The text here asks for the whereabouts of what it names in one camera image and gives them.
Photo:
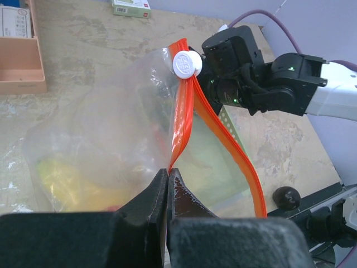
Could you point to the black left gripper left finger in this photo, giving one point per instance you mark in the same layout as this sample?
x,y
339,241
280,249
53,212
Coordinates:
x,y
132,236

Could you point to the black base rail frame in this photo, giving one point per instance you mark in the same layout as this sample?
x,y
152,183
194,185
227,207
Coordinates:
x,y
327,218

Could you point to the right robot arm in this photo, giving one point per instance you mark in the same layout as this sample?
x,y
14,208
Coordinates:
x,y
235,74

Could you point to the white blue items in organizer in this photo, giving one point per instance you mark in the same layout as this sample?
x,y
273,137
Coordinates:
x,y
15,22

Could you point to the pale green plastic basket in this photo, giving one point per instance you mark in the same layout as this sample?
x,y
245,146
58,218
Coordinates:
x,y
208,169

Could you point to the pink desk file organizer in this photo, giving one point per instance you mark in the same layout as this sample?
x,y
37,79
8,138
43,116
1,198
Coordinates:
x,y
22,68

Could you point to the yellow banana bunch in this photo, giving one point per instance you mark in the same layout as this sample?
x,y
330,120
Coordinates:
x,y
68,191

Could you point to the red apple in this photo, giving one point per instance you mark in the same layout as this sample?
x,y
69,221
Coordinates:
x,y
113,208

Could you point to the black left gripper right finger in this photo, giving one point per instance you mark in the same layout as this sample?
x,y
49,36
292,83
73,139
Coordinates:
x,y
196,237

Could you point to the small white green box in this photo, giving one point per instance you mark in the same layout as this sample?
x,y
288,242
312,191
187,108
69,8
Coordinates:
x,y
131,8

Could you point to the clear zip bag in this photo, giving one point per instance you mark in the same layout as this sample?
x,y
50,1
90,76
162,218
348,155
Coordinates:
x,y
121,133

